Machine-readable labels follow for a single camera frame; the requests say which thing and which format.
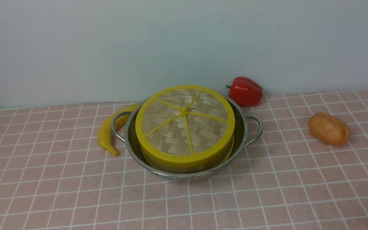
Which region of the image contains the yellow rimmed bamboo steamer lid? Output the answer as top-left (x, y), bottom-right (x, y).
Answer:
top-left (135, 85), bottom-right (236, 165)

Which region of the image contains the yellow rimmed bamboo steamer basket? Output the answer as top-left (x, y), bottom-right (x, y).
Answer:
top-left (140, 134), bottom-right (234, 174)

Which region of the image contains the stainless steel pot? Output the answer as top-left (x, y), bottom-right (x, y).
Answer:
top-left (110, 97), bottom-right (263, 182)

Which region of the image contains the red bell pepper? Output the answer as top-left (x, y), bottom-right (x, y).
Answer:
top-left (226, 77), bottom-right (263, 107)

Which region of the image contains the yellow chili pepper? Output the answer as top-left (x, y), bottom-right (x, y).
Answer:
top-left (97, 103), bottom-right (139, 156)

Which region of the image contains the orange potato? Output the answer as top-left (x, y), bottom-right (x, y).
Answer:
top-left (308, 112), bottom-right (351, 146)

